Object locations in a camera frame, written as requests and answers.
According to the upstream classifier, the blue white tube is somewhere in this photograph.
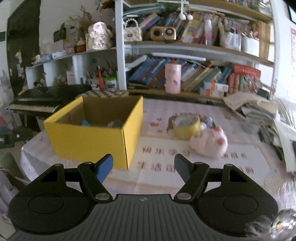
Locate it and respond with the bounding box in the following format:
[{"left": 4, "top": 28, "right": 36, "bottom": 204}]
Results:
[{"left": 200, "top": 116, "right": 214, "bottom": 131}]

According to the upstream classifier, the blue wrapper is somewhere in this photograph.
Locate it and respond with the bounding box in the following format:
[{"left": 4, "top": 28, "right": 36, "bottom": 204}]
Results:
[{"left": 81, "top": 120, "right": 95, "bottom": 126}]

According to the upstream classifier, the pink plush paw toy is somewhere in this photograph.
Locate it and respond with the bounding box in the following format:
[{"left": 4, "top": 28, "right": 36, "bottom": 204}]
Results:
[{"left": 189, "top": 126, "right": 228, "bottom": 158}]

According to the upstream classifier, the white pen holder box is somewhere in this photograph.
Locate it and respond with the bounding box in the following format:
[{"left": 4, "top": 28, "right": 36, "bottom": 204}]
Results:
[{"left": 241, "top": 36, "right": 260, "bottom": 57}]

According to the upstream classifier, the orange white box lower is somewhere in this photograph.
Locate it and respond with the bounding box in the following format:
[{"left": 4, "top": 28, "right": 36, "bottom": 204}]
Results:
[{"left": 200, "top": 88, "right": 224, "bottom": 98}]

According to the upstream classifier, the pink checked tablecloth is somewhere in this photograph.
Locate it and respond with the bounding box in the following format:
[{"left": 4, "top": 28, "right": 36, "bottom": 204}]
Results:
[{"left": 20, "top": 98, "right": 292, "bottom": 195}]

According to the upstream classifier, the stack of papers and books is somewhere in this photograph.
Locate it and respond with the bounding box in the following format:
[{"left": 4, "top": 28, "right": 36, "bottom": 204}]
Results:
[{"left": 223, "top": 92, "right": 295, "bottom": 173}]

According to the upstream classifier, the white quilted handbag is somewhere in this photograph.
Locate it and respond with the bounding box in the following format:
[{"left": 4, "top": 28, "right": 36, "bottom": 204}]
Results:
[{"left": 123, "top": 18, "right": 142, "bottom": 42}]

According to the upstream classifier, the black piano keyboard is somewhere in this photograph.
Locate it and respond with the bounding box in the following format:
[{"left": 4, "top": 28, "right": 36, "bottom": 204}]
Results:
[{"left": 9, "top": 84, "right": 91, "bottom": 118}]

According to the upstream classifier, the yellow cardboard box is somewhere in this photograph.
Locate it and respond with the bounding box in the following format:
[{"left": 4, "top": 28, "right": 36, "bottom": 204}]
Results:
[{"left": 44, "top": 96, "right": 144, "bottom": 170}]

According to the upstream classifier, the pink floral plush doll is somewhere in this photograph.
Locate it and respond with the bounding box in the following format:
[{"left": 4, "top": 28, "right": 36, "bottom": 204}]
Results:
[{"left": 88, "top": 22, "right": 113, "bottom": 50}]

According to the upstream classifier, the gold tape roll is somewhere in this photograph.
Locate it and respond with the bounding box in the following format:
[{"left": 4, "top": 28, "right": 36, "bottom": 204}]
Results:
[{"left": 173, "top": 114, "right": 201, "bottom": 140}]

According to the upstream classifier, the white bookshelf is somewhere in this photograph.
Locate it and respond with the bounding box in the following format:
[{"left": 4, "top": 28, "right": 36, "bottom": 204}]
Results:
[{"left": 114, "top": 1, "right": 275, "bottom": 99}]

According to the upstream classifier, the orange white box upper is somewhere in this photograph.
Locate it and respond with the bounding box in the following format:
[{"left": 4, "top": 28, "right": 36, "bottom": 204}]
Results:
[{"left": 204, "top": 82, "right": 229, "bottom": 92}]

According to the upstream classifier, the gold retro speaker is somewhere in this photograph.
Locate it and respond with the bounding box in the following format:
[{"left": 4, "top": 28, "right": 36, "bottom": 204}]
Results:
[{"left": 150, "top": 26, "right": 177, "bottom": 41}]

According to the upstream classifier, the red book box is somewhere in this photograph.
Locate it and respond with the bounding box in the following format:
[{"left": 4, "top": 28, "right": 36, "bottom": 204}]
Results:
[{"left": 233, "top": 64, "right": 261, "bottom": 79}]

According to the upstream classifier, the grey toy car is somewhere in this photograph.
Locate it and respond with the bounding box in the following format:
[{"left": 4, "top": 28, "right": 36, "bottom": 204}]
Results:
[{"left": 107, "top": 120, "right": 123, "bottom": 128}]

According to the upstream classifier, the red pen bottle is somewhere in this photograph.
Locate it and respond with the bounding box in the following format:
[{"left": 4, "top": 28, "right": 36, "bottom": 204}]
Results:
[{"left": 98, "top": 66, "right": 104, "bottom": 89}]

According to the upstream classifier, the pink cylindrical cup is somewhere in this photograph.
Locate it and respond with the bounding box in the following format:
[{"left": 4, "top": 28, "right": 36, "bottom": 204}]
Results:
[{"left": 165, "top": 64, "right": 182, "bottom": 94}]

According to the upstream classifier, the orange white box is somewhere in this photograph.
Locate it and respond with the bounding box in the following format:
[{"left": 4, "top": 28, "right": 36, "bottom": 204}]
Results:
[
  {"left": 204, "top": 82, "right": 229, "bottom": 92},
  {"left": 200, "top": 88, "right": 224, "bottom": 98}
]

